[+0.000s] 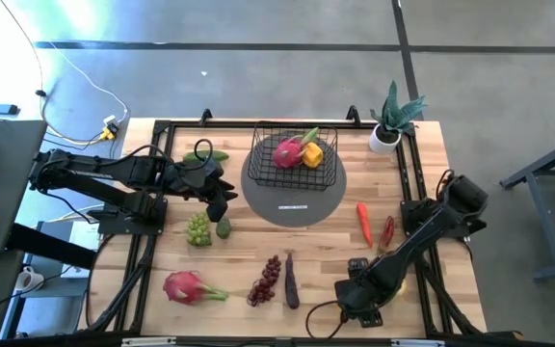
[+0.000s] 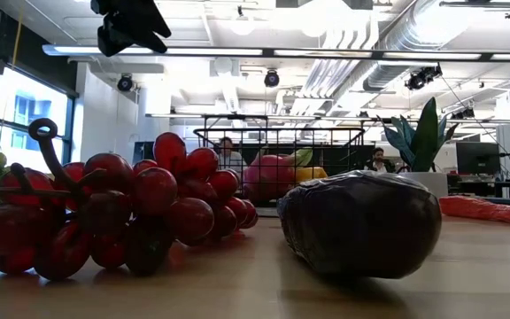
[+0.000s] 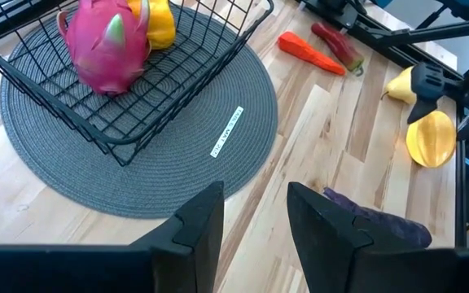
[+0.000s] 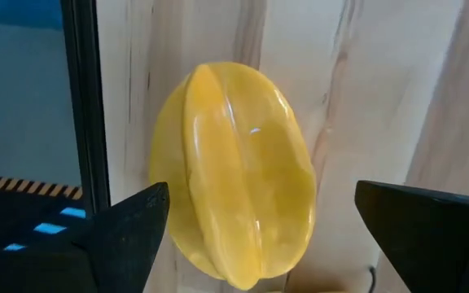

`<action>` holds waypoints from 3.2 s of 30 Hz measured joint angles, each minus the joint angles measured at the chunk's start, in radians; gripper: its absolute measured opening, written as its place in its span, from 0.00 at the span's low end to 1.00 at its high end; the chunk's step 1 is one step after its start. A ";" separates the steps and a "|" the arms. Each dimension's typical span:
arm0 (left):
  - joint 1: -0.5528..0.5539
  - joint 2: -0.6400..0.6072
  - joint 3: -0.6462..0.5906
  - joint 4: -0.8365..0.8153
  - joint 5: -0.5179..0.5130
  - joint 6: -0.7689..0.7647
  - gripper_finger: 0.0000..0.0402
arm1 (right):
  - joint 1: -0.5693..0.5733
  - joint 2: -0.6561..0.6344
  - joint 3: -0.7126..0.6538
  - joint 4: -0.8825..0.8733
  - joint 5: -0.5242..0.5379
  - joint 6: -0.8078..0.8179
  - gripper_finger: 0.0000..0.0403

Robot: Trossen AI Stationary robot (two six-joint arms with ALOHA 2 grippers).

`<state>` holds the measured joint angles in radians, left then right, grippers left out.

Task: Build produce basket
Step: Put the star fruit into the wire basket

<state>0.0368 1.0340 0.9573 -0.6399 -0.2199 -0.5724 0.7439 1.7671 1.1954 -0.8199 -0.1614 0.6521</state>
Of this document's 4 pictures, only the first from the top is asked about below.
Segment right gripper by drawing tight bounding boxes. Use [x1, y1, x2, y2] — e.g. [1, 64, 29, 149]
[335, 257, 397, 330]

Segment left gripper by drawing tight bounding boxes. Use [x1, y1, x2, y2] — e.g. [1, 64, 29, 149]
[164, 161, 239, 224]

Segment dark green avocado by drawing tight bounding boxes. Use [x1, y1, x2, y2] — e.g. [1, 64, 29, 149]
[215, 217, 232, 241]

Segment green grape bunch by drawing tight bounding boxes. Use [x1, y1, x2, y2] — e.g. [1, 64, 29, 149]
[185, 211, 213, 248]

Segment green cucumber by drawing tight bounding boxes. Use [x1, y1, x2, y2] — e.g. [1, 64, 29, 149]
[183, 149, 230, 164]

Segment red chili pepper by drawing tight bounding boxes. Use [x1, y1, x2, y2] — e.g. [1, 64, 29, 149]
[377, 215, 396, 255]

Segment purple eggplant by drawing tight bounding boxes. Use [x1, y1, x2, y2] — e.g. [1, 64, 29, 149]
[284, 250, 302, 310]

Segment small pink dragon fruit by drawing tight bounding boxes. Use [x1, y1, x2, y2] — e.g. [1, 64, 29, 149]
[271, 126, 321, 170]

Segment red grape bunch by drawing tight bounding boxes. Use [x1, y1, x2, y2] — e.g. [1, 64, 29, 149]
[246, 254, 282, 308]

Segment large pink dragon fruit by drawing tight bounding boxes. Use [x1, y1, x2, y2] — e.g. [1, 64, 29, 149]
[163, 270, 230, 307]

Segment yellow bell pepper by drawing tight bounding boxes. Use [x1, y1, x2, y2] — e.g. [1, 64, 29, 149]
[302, 142, 325, 170]

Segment grey round mat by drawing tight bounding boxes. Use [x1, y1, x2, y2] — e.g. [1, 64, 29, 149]
[240, 130, 348, 228]

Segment white metal bar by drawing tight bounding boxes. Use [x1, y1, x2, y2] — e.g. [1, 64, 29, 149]
[121, 336, 177, 347]
[391, 338, 446, 347]

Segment yellow power plug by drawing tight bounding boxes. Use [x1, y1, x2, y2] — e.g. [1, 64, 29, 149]
[99, 114, 120, 142]

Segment white paper sheet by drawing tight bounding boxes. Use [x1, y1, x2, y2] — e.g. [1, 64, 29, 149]
[60, 221, 100, 280]

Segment potted plant white pot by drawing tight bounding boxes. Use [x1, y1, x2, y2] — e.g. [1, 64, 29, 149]
[369, 80, 428, 156]

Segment grey metal cart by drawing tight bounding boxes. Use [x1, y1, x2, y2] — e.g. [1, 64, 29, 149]
[500, 130, 555, 283]

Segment white mug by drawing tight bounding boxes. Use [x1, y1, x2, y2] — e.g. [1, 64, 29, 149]
[14, 265, 46, 293]

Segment black desk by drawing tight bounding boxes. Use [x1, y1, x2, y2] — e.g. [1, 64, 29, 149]
[0, 120, 98, 271]

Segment black wire basket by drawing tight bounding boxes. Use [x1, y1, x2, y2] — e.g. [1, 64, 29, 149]
[247, 122, 339, 192]

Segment black aluminium frame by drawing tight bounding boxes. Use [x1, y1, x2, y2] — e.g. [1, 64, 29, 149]
[77, 104, 524, 347]

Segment white floor cable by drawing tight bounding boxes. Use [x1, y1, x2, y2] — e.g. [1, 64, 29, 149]
[45, 40, 130, 124]

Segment thin floor cable with plug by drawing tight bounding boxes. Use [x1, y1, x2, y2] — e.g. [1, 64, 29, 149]
[0, 0, 115, 146]

